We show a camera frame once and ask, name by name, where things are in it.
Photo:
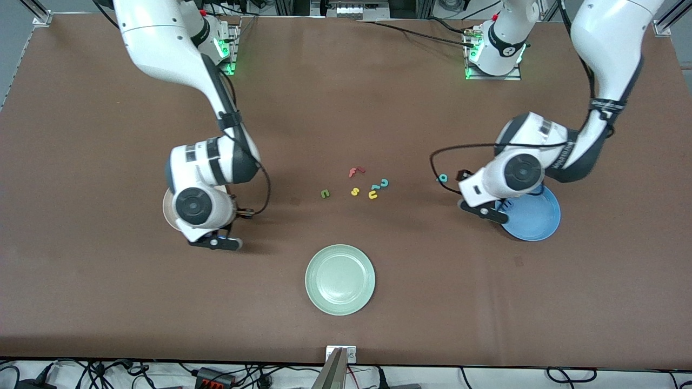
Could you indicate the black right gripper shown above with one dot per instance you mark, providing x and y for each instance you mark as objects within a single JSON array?
[{"x": 228, "y": 227}]

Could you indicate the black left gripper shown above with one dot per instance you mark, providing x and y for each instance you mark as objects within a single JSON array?
[{"x": 459, "y": 175}]

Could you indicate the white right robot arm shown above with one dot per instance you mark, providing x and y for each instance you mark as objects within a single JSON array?
[{"x": 162, "y": 43}]

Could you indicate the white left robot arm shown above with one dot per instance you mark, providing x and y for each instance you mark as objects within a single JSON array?
[{"x": 611, "y": 43}]

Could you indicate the brown table mat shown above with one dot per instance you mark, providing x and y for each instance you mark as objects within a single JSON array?
[{"x": 405, "y": 124}]

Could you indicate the beige brown plate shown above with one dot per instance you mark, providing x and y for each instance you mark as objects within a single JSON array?
[{"x": 167, "y": 210}]

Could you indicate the blue plate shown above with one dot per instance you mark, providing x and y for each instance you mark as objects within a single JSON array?
[{"x": 535, "y": 221}]

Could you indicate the red letter f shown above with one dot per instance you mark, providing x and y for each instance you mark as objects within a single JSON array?
[{"x": 353, "y": 172}]

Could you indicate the pale green plate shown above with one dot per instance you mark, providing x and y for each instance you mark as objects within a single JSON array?
[{"x": 339, "y": 280}]

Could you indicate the black red power strip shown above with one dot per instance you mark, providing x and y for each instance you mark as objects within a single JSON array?
[{"x": 213, "y": 378}]

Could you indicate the grey terminal box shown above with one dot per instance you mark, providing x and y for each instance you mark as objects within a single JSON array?
[{"x": 351, "y": 9}]

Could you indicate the black plug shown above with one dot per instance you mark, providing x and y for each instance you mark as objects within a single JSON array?
[{"x": 381, "y": 379}]

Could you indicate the black power adapter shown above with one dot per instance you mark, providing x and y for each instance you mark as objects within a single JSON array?
[{"x": 32, "y": 384}]

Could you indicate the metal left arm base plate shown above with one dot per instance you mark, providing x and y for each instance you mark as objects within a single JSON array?
[{"x": 494, "y": 78}]

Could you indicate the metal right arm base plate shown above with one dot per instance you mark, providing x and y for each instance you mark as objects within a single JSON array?
[{"x": 233, "y": 59}]

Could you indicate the silver mounting bracket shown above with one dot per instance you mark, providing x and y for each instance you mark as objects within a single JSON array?
[{"x": 351, "y": 354}]

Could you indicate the grey camera pole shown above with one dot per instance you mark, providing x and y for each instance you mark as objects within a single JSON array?
[{"x": 331, "y": 375}]

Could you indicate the aluminium frame post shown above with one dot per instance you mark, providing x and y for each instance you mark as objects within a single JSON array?
[
  {"x": 670, "y": 24},
  {"x": 43, "y": 19}
]

